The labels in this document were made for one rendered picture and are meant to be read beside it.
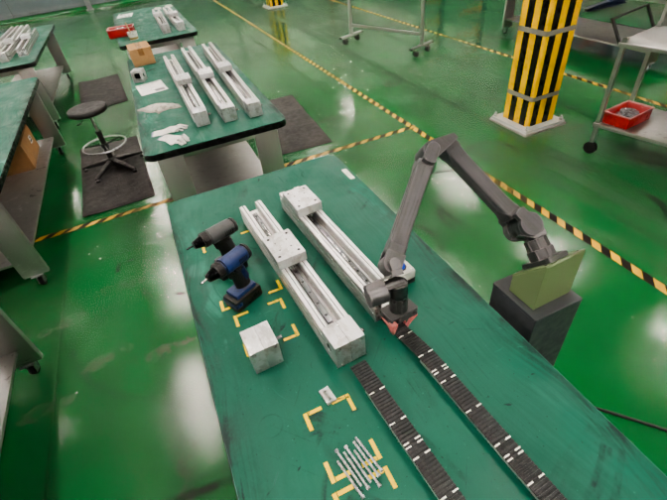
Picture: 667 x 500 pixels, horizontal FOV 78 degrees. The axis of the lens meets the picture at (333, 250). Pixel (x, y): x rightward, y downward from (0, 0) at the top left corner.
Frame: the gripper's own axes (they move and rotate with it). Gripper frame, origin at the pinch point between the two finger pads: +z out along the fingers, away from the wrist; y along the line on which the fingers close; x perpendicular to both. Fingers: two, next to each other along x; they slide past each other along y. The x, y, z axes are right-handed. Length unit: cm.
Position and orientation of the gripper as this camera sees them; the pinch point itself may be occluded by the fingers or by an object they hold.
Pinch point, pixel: (399, 328)
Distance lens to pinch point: 136.8
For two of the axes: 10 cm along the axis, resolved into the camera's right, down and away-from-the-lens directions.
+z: 1.1, 8.0, 5.9
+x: 5.1, 4.7, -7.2
